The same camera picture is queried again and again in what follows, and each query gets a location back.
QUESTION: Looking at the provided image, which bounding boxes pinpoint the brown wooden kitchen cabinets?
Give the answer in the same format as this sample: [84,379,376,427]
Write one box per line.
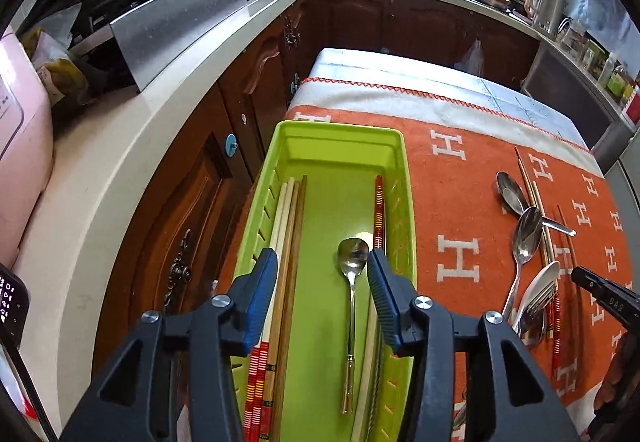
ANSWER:
[92,0,543,393]

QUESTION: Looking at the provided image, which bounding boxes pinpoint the grey refrigerator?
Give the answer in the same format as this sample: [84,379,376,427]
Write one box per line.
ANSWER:
[590,122,640,203]

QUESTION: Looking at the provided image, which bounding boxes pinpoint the clear bag of food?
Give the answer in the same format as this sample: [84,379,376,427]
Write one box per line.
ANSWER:
[22,25,98,110]

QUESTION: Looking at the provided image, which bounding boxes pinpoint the hanging plastic bag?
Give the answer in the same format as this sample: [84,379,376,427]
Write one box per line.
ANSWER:
[452,38,486,76]

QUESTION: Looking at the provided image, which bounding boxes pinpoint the white chopstick with red pattern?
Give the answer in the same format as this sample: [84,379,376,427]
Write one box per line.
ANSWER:
[350,175,387,442]

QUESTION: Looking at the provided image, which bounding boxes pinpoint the wooden chopstick with red tip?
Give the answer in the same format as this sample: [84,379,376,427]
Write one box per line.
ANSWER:
[515,147,548,270]

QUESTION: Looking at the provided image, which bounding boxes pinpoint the red-labelled container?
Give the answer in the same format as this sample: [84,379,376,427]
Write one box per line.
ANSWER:
[622,90,640,123]

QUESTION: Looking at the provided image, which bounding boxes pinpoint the glass pitcher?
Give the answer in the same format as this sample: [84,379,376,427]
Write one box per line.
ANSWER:
[556,17,586,48]

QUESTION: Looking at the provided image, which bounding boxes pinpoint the glass jar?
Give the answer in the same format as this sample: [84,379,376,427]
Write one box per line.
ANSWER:
[580,40,601,73]

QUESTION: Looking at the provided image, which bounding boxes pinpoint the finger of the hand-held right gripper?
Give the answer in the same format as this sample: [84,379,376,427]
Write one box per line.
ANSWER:
[571,265,640,323]

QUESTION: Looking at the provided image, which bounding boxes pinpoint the light chopstick with striped end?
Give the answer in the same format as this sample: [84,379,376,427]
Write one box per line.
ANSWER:
[252,177,295,442]
[243,181,288,442]

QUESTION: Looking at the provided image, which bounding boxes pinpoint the short metal soup spoon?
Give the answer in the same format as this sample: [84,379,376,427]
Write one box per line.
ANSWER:
[495,171,577,237]

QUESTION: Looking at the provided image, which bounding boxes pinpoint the orange patterned blanket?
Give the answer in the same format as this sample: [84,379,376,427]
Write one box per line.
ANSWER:
[282,75,636,442]

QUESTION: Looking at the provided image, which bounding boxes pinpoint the white ceramic spoon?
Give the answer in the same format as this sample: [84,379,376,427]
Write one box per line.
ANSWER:
[512,261,561,323]

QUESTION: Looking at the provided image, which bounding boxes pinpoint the small long-handled metal spoon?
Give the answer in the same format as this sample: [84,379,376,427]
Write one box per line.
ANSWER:
[336,236,371,415]

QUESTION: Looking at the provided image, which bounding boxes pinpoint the green-labelled bottle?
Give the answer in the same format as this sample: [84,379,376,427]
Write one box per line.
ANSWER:
[607,65,628,100]

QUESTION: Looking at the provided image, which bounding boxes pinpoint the white plastic bottle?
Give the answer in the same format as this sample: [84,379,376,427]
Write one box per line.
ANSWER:
[597,51,615,88]

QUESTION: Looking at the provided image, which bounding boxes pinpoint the pink rice cooker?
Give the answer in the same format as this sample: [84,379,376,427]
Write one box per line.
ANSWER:
[0,25,55,253]

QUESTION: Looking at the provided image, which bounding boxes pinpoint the person's right hand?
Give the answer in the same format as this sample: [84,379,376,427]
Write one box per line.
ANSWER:
[595,331,635,412]

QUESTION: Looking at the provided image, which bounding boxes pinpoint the smartphone with lit screen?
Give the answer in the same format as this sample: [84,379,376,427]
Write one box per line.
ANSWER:
[0,263,30,338]

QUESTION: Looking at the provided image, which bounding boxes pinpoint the plain wooden chopstick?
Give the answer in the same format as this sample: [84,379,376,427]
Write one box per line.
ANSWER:
[262,178,301,442]

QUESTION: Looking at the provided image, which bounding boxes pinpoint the white kitchen countertop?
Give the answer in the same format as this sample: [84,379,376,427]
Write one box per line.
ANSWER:
[10,0,631,423]

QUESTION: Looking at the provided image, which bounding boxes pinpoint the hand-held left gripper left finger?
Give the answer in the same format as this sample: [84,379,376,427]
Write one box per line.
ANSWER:
[60,247,278,442]

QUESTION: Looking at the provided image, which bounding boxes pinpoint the green plastic utensil tray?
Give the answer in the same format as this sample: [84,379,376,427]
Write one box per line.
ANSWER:
[230,119,418,442]

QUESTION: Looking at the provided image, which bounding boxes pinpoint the silver foil wall sheet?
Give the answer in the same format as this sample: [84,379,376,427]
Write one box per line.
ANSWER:
[565,0,640,88]

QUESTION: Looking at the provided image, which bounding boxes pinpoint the pale blue tablecloth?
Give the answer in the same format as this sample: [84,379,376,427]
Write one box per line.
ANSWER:
[305,47,591,150]

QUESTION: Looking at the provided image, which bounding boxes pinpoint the large metal spoon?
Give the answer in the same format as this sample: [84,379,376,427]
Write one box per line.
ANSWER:
[501,207,545,323]

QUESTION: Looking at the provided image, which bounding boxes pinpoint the metal fork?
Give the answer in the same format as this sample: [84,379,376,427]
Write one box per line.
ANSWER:
[520,279,558,338]

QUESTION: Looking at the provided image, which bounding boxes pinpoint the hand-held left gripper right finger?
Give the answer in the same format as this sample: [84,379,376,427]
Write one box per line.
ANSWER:
[367,248,581,442]

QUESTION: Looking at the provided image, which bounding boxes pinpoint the steel electric kettle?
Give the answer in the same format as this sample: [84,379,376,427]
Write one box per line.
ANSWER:
[525,0,563,30]

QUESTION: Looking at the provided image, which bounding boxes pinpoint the stainless steel counter divider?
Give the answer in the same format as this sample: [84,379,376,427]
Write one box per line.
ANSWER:
[109,0,249,93]

